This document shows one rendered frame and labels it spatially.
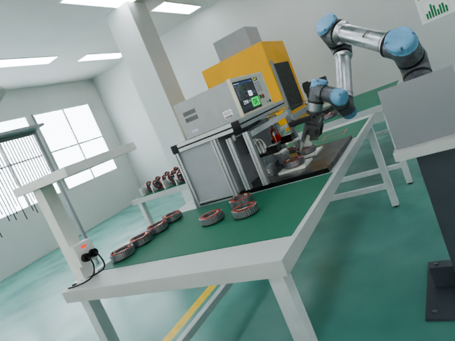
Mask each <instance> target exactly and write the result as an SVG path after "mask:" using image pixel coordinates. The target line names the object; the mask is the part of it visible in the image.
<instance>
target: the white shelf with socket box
mask: <svg viewBox="0 0 455 341"><path fill-rule="evenodd" d="M136 149H137V148H136V146H135V143H134V142H131V143H128V144H125V145H122V146H120V147H116V148H114V149H112V150H109V151H107V152H103V153H101V154H98V155H96V156H92V157H90V158H87V159H84V160H82V161H79V162H76V163H74V164H71V165H68V166H65V167H63V168H61V169H58V170H56V171H54V172H52V173H49V174H48V175H45V176H43V177H41V178H39V179H36V180H34V181H32V182H30V183H27V184H26V185H23V186H21V187H19V188H16V189H14V190H12V191H13V193H14V195H15V197H16V198H19V197H21V196H24V195H26V194H29V193H31V192H33V194H34V196H35V198H36V200H37V202H38V204H39V206H40V208H41V210H42V212H43V214H44V216H45V218H46V220H47V222H48V224H49V226H50V229H51V231H52V233H53V235H54V237H55V239H56V241H57V243H58V245H59V247H60V249H61V251H62V253H63V255H64V257H65V259H66V261H67V263H68V265H69V267H70V269H71V271H72V273H73V275H74V277H75V279H76V281H75V282H74V284H73V285H72V287H69V288H68V289H71V288H75V287H77V286H80V285H82V284H84V283H86V282H88V281H89V280H90V279H92V278H93V277H95V276H96V275H97V274H98V273H100V272H102V271H103V270H104V268H105V262H104V259H103V258H102V257H101V256H100V255H99V254H98V249H96V248H94V246H93V244H92V242H91V240H90V238H87V239H83V240H81V241H80V239H79V237H78V235H77V233H76V231H75V229H74V227H73V225H72V223H71V221H70V219H69V217H68V214H67V212H66V210H65V208H64V206H63V204H62V202H61V200H60V198H59V196H58V194H57V192H56V189H55V187H54V186H53V183H56V182H58V181H61V180H63V179H66V178H68V177H71V176H73V175H76V174H78V173H81V172H83V171H86V170H88V169H90V168H93V167H95V166H97V165H100V164H102V163H105V162H107V161H109V160H112V159H114V158H117V157H119V156H122V155H123V154H126V153H128V152H131V151H133V150H136ZM98 256H99V257H100V258H101V260H102V262H103V264H104V267H103V269H102V270H100V271H98V270H95V265H94V263H93V260H94V259H96V258H97V257H98ZM91 263H92V264H91ZM92 265H93V266H92Z"/></svg>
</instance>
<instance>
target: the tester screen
mask: <svg viewBox="0 0 455 341"><path fill-rule="evenodd" d="M233 86H234V88H235V91H236V94H237V96H238V99H239V101H240V104H241V106H242V108H243V107H245V106H247V105H250V104H252V107H251V108H248V109H246V110H243V111H244V112H246V111H248V110H251V109H253V108H256V107H257V106H255V107H254V106H253V103H252V101H251V98H252V97H255V96H257V94H254V95H251V96H249V94H248V91H249V90H252V89H254V88H255V87H254V85H253V82H252V80H247V81H242V82H239V83H234V84H233ZM246 99H247V100H248V102H249V104H247V105H244V103H243V101H244V100H246ZM260 105H261V104H259V105H258V106H260Z"/></svg>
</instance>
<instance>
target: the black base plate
mask: <svg viewBox="0 0 455 341"><path fill-rule="evenodd" d="M351 140H352V136H351V135H350V136H348V137H344V138H341V139H337V140H335V141H331V142H328V143H325V144H322V145H318V146H316V147H321V146H323V148H322V150H321V151H320V152H319V153H318V154H317V155H315V156H311V157H308V158H313V160H312V161H311V162H310V163H309V164H308V165H307V166H306V168H303V169H300V170H296V171H293V172H290V173H286V174H283V175H278V173H279V172H280V171H281V170H282V169H283V168H284V165H283V164H280V163H279V161H278V160H277V161H276V162H275V165H276V168H277V169H278V172H277V173H276V174H275V175H273V176H270V177H268V178H269V181H270V183H269V184H268V185H264V186H263V184H262V182H261V180H260V177H259V176H258V177H257V178H256V179H255V180H254V181H253V182H252V186H253V188H252V189H248V190H245V188H244V189H243V190H242V191H241V193H242V194H243V193H248V192H249V193H254V192H257V191H261V190H264V189H269V188H272V187H277V186H280V185H284V184H287V183H292V182H295V181H299V180H302V179H307V178H310V177H314V176H318V175H322V174H325V173H329V172H330V171H331V169H332V168H333V166H334V165H335V164H336V162H337V160H338V159H339V158H340V156H341V154H342V153H343V152H344V151H345V149H346V147H347V146H348V145H349V143H350V141H351ZM294 156H297V153H293V154H290V157H291V158H292V157H294ZM308 158H305V159H308Z"/></svg>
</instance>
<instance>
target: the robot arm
mask: <svg viewBox="0 0 455 341"><path fill-rule="evenodd" d="M316 32H317V34H318V36H320V38H321V39H322V40H323V42H325V44H326V45H327V46H328V48H329V49H330V50H331V52H332V54H333V60H334V61H335V65H336V78H337V87H331V86H328V85H327V80H324V79H320V78H314V79H312V80H311V86H310V90H309V98H308V102H307V114H309V116H305V117H302V118H299V119H296V120H291V121H290V122H289V123H288V125H289V127H295V126H297V125H298V124H302V123H305V125H304V128H303V133H302V136H301V142H300V148H299V149H300V153H302V151H303V147H311V146H312V145H313V143H312V142H311V141H314V140H318V137H319V136H320V135H321V134H322V131H323V126H324V123H323V119H324V116H325V113H322V108H323V104H324V102H327V103H329V104H330V105H331V106H332V107H333V108H334V109H335V110H336V111H337V112H338V113H339V114H340V115H341V116H342V117H343V118H345V119H352V118H354V117H355V116H356V114H357V112H358V109H357V108H356V106H355V105H354V102H353V83H352V73H351V59H352V57H353V54H352V45H354V46H357V47H361V48H364V49H369V50H373V51H377V52H380V55H381V56H382V57H384V58H388V59H391V60H393V61H394V62H395V63H396V65H397V67H398V68H399V70H400V72H401V74H402V78H403V82H406V81H409V80H412V79H413V78H417V77H420V76H422V75H425V74H428V73H430V72H432V69H431V65H430V62H429V59H428V54H427V51H426V50H425V48H424V47H423V46H422V45H421V44H420V41H419V40H418V36H417V34H416V33H415V32H414V31H413V30H412V29H411V28H409V27H407V26H400V27H397V28H396V29H395V28H394V29H393V30H389V31H388V32H383V31H380V30H374V29H370V28H364V27H361V26H354V25H350V23H349V22H348V21H347V20H342V19H339V18H337V15H335V14H334V13H328V14H326V15H325V16H323V17H321V18H320V20H319V21H318V23H317V24H316ZM314 116H315V117H314Z"/></svg>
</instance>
